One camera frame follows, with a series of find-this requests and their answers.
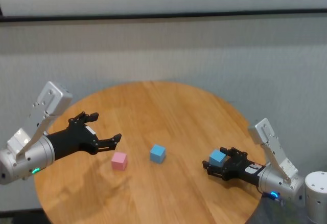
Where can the black wall rail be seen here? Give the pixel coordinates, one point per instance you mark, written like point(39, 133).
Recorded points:
point(163, 15)

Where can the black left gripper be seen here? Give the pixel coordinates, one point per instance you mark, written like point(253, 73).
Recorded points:
point(74, 140)

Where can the black floor rail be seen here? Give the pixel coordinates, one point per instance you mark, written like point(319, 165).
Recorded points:
point(20, 213)

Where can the blue cube block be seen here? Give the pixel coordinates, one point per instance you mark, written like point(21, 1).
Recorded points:
point(216, 158)
point(157, 153)

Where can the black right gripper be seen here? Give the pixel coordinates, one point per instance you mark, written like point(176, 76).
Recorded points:
point(240, 169)

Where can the pink cube block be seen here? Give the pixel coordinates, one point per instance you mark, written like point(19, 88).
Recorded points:
point(119, 160)

